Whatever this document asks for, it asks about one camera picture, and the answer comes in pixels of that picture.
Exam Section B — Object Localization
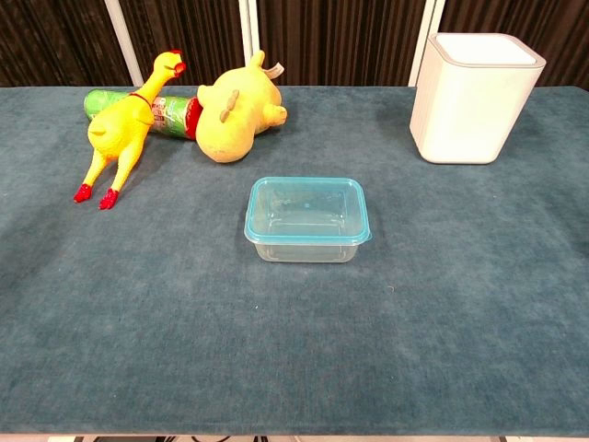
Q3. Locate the teal container lid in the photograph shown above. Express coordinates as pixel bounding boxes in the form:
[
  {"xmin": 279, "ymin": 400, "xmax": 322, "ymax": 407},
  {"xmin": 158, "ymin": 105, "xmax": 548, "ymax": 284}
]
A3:
[{"xmin": 243, "ymin": 176, "xmax": 374, "ymax": 245}]

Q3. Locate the clear plastic food container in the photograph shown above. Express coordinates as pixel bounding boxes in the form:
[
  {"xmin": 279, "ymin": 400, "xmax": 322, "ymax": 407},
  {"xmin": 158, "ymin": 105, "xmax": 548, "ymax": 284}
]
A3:
[{"xmin": 250, "ymin": 237, "xmax": 365, "ymax": 264}]

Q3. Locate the yellow plush animal toy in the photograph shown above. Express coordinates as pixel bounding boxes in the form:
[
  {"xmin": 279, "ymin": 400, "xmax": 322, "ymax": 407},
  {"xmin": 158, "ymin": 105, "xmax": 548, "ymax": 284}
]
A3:
[{"xmin": 195, "ymin": 49, "xmax": 289, "ymax": 165}]

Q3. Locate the teal velvet table cloth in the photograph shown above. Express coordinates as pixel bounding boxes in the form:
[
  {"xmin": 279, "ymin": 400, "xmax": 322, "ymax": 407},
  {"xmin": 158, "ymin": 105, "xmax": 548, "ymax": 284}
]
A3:
[{"xmin": 0, "ymin": 85, "xmax": 589, "ymax": 436}]

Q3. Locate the green chips can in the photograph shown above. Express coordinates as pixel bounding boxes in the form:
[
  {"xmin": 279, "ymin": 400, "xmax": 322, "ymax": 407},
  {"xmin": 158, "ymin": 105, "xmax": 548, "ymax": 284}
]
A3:
[{"xmin": 83, "ymin": 88, "xmax": 203, "ymax": 142}]

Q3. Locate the dark slatted partition screen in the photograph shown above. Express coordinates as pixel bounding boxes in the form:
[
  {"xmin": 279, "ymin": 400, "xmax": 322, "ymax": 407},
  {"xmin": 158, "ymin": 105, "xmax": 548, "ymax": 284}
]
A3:
[{"xmin": 0, "ymin": 0, "xmax": 589, "ymax": 88}]

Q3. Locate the white square trash bin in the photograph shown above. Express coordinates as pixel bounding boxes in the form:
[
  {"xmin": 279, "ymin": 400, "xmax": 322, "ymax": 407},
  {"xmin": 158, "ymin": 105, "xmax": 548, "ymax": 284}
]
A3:
[{"xmin": 409, "ymin": 31, "xmax": 548, "ymax": 166}]

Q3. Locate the yellow rubber chicken toy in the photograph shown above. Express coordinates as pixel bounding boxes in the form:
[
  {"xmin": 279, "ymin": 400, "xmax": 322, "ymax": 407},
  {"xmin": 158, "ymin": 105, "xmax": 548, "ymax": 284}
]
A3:
[{"xmin": 72, "ymin": 49, "xmax": 189, "ymax": 211}]

